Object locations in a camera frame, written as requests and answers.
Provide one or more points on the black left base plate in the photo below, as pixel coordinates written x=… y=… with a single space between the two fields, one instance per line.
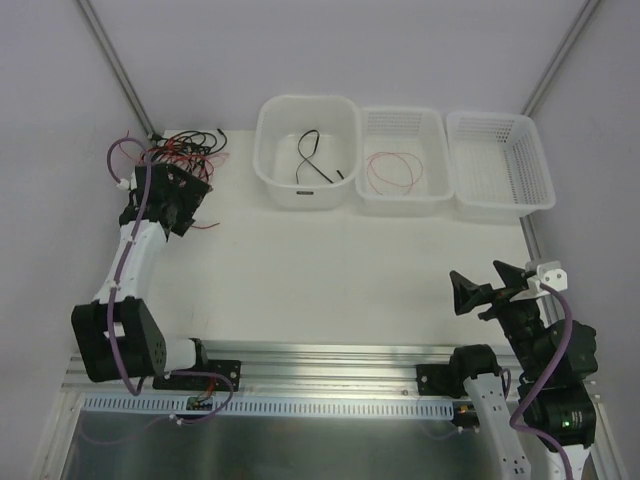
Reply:
x=222 y=375

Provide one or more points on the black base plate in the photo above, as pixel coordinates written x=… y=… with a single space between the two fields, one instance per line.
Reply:
x=222 y=375
x=439 y=380

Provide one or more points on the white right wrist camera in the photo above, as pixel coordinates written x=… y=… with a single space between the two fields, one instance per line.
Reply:
x=539 y=274

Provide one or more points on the white solid plastic tub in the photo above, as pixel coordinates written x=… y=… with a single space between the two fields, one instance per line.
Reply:
x=307 y=150

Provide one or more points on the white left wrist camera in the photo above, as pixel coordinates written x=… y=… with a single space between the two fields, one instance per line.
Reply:
x=127 y=183

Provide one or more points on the white perforated middle basket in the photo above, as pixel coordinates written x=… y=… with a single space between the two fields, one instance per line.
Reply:
x=405 y=170

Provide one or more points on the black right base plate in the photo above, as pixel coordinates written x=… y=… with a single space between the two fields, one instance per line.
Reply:
x=439 y=380

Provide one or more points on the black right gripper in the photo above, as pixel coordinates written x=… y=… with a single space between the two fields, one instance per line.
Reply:
x=498 y=296

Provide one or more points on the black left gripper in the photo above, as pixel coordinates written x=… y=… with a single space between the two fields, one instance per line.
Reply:
x=185 y=185

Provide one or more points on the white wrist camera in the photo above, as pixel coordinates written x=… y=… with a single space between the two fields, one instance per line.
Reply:
x=127 y=183
x=539 y=274

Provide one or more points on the white slotted cable duct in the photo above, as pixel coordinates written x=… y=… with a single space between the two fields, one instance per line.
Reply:
x=431 y=410

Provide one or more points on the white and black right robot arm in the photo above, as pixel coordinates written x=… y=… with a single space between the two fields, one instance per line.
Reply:
x=550 y=432

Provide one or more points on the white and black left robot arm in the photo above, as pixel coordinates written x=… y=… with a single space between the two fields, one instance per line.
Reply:
x=116 y=332

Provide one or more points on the aluminium mounting rail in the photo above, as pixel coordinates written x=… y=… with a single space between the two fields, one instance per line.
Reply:
x=328 y=371

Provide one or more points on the white perforated basket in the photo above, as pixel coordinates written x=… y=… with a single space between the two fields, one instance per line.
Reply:
x=405 y=170
x=499 y=166

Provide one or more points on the white perforated right basket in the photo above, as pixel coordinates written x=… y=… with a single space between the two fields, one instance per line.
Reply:
x=499 y=166

